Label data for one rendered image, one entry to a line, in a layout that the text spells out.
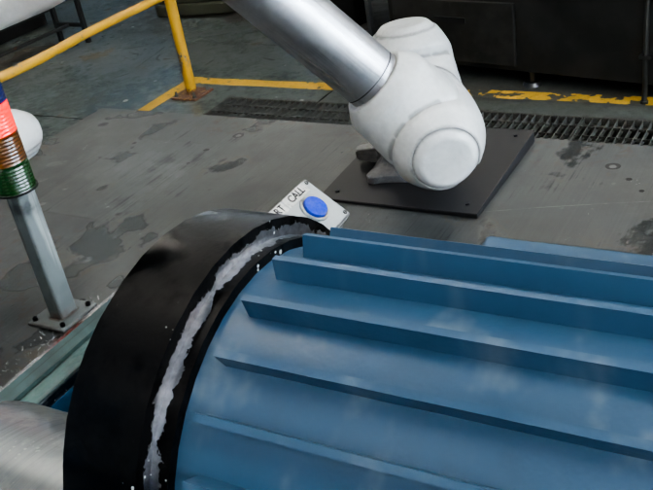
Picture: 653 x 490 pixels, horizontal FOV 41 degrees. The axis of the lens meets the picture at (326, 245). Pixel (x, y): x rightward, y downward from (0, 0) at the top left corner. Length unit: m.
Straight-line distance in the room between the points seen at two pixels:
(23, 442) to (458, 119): 0.89
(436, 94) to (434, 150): 0.09
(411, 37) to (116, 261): 0.64
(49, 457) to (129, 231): 1.10
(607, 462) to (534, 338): 0.05
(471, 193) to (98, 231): 0.70
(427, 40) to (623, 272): 1.22
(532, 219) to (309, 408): 1.21
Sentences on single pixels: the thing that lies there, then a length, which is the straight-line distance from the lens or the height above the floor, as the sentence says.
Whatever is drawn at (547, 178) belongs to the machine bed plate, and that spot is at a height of 0.80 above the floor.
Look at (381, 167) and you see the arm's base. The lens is 1.64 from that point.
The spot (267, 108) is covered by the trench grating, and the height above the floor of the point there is 0.00.
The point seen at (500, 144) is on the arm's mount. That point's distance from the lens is 1.71.
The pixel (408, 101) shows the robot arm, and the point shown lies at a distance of 1.33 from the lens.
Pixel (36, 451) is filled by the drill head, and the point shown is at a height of 1.16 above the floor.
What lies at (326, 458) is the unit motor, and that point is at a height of 1.33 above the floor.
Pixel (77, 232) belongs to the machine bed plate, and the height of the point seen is 0.80.
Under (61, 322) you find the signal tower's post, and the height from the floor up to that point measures 0.81.
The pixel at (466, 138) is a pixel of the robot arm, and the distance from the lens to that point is 1.33.
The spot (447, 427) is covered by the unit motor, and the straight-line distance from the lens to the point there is 0.28.
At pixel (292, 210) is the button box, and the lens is 1.00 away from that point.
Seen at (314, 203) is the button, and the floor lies 1.07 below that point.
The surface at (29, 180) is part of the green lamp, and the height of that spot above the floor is 1.04.
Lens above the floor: 1.53
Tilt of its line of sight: 30 degrees down
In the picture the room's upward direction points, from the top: 10 degrees counter-clockwise
